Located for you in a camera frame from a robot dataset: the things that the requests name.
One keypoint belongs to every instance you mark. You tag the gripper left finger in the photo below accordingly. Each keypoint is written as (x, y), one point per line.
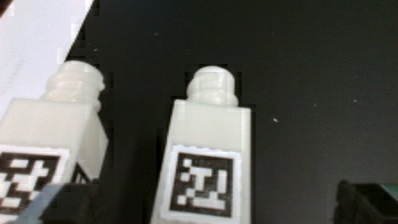
(62, 205)

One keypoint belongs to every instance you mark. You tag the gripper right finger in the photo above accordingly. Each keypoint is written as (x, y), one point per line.
(366, 203)

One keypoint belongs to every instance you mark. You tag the white table leg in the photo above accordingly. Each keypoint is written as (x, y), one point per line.
(51, 138)
(202, 194)

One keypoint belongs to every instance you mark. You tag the white sheet with tags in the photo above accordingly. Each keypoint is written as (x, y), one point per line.
(39, 27)

